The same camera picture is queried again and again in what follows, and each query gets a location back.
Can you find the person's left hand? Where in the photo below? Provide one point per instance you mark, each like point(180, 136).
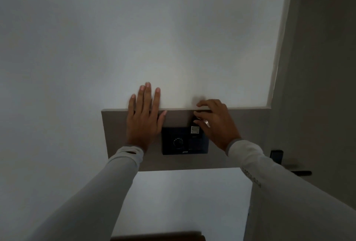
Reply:
point(141, 126)

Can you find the person's right hand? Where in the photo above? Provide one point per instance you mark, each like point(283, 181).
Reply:
point(221, 126)

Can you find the person's right fingers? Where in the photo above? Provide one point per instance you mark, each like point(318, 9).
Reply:
point(205, 104)

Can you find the person's left thumb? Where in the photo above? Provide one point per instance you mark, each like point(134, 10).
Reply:
point(162, 118)

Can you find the person's left middle finger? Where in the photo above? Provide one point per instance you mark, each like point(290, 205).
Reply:
point(148, 97)

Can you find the person's left little finger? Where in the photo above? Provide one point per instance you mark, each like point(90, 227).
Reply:
point(132, 104)

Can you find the person's right forearm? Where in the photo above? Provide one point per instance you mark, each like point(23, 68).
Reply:
point(281, 193)

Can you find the person's left forearm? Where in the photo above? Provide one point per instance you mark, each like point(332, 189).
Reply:
point(97, 193)

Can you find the black round dial knob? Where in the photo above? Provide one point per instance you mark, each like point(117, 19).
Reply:
point(177, 142)

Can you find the white square sticker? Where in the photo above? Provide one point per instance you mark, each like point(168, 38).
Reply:
point(194, 130)

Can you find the grey mounting board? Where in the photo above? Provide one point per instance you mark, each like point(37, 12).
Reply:
point(116, 138)

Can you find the black door lock plate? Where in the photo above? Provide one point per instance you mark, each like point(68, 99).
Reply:
point(276, 157)

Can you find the beige door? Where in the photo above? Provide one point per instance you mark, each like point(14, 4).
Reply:
point(319, 82)

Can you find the black switch panel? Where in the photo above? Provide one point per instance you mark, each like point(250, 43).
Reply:
point(183, 146)

